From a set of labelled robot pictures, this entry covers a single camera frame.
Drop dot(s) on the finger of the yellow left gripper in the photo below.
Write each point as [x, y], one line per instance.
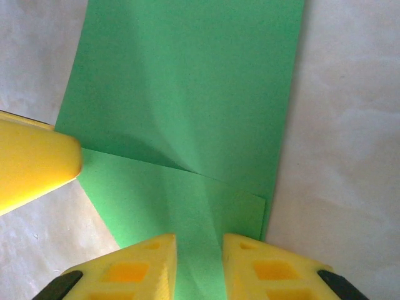
[34, 168]

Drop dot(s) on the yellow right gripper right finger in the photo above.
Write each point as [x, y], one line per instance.
[265, 275]

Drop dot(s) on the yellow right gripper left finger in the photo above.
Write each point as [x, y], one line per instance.
[140, 275]

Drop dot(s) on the green paper sheet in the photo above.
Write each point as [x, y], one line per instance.
[187, 93]

